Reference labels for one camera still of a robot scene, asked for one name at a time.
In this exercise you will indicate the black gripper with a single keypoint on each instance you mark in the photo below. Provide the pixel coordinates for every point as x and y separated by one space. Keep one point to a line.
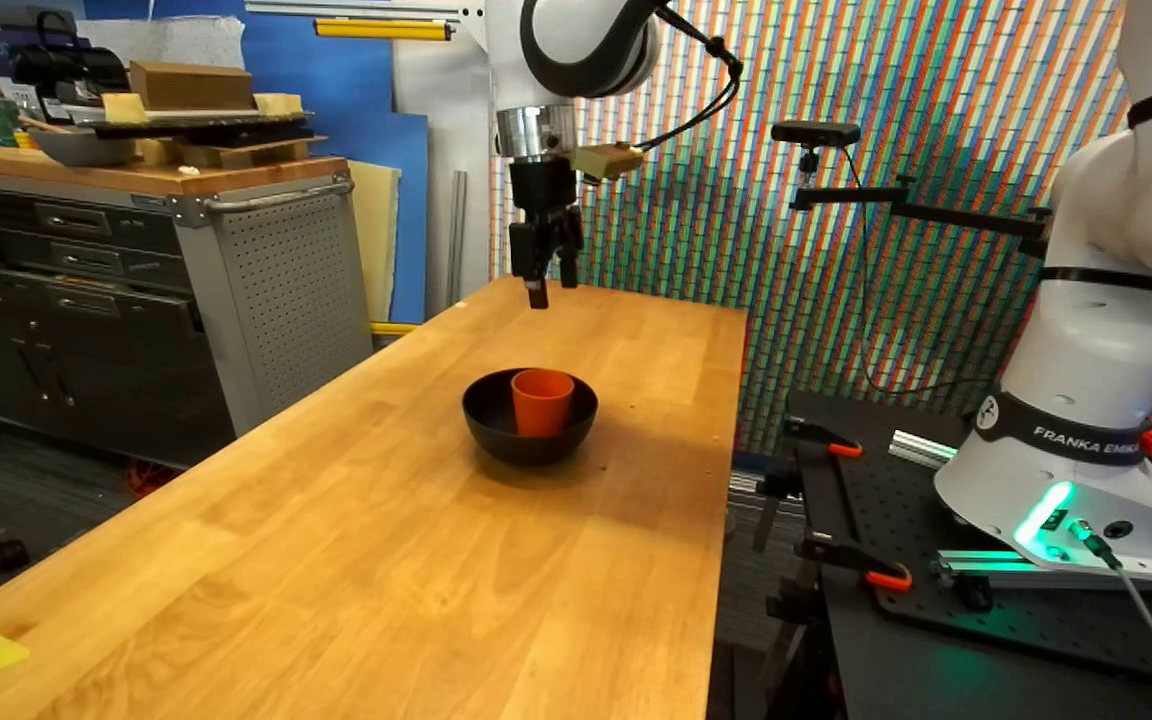
541 201

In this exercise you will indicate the orange plastic cup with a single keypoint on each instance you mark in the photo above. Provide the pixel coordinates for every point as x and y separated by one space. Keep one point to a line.
541 407

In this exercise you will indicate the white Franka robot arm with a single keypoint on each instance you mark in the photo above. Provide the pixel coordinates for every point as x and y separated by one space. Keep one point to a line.
1111 335

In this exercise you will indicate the black bowl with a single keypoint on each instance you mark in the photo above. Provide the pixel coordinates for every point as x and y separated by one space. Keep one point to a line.
498 431

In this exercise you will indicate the beige board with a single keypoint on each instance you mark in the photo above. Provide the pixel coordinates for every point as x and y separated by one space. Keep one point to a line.
374 241

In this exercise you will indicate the blue board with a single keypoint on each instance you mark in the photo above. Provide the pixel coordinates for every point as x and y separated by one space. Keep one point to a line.
350 106

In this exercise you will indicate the grey perforated cabinet wooden top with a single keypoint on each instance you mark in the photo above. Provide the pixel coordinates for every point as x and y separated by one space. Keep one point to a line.
259 292

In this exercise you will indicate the yellow bar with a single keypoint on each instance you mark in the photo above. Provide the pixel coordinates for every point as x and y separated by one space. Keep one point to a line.
380 31

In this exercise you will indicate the multicoloured striped backdrop panel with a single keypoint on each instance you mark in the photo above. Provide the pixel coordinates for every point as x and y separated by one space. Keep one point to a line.
896 264

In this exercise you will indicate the wooden box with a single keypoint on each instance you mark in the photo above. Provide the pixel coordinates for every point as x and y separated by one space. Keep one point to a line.
193 85

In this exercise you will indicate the black optical breadboard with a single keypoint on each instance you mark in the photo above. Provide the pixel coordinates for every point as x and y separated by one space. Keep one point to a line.
948 643

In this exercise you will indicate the wrist mounted camera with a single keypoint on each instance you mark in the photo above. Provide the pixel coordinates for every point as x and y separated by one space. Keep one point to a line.
605 163

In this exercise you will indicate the black camera on mount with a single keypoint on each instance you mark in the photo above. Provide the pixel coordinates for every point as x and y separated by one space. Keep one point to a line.
816 134

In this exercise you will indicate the silver aluminium rail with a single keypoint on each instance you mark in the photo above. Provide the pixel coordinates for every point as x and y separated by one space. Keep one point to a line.
1001 566

